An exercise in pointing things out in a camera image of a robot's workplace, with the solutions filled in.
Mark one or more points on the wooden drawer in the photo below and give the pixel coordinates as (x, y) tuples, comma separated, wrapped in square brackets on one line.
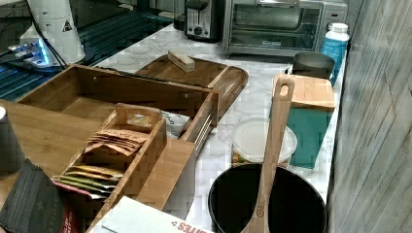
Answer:
[(93, 93)]

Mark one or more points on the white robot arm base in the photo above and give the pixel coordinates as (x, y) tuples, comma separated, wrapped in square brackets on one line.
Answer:
[(52, 40)]

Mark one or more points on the wooden drawer cabinet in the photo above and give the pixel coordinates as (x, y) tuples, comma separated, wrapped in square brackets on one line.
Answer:
[(50, 140)]

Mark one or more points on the white plastic bag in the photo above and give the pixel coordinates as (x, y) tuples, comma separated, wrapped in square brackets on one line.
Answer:
[(175, 123)]

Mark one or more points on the dark wooden serving tray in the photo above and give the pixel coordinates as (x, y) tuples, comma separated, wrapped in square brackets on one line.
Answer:
[(227, 80)]

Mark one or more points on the small wooden block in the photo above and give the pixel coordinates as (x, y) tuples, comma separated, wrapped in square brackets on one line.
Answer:
[(181, 60)]

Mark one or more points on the wooden tea bag caddy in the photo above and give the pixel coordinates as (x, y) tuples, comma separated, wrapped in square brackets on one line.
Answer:
[(136, 167)]

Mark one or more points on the brown paper tea packets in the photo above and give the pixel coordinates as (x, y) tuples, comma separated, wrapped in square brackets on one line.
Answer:
[(120, 140)]

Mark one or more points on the black silver toaster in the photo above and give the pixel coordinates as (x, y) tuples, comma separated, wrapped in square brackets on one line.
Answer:
[(204, 20)]

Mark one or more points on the teal canister wooden lid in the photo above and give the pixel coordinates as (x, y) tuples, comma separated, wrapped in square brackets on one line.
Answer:
[(310, 114)]

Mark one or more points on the grey metal cup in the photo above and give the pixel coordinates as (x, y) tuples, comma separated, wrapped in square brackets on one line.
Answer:
[(312, 64)]

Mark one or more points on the silver toaster oven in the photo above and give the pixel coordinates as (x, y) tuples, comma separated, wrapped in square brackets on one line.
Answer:
[(279, 27)]

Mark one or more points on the wooden spatula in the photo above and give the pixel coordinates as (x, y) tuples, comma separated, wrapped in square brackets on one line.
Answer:
[(281, 103)]

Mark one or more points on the white paper box red print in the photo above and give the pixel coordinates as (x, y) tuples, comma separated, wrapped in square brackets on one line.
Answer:
[(130, 216)]

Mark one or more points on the black round pan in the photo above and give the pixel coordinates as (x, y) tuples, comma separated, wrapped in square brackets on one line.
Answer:
[(295, 205)]

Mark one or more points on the green yellow tea packets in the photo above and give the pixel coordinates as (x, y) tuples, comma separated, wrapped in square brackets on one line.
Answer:
[(97, 179)]

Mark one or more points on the blue bottle white cap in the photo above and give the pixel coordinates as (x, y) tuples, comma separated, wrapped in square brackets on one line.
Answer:
[(334, 46)]

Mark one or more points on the black textured pouch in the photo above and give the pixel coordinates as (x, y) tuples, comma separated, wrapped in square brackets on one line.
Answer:
[(34, 204)]

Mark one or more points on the grey cylindrical cup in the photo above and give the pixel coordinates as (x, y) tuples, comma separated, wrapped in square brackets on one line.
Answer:
[(11, 154)]

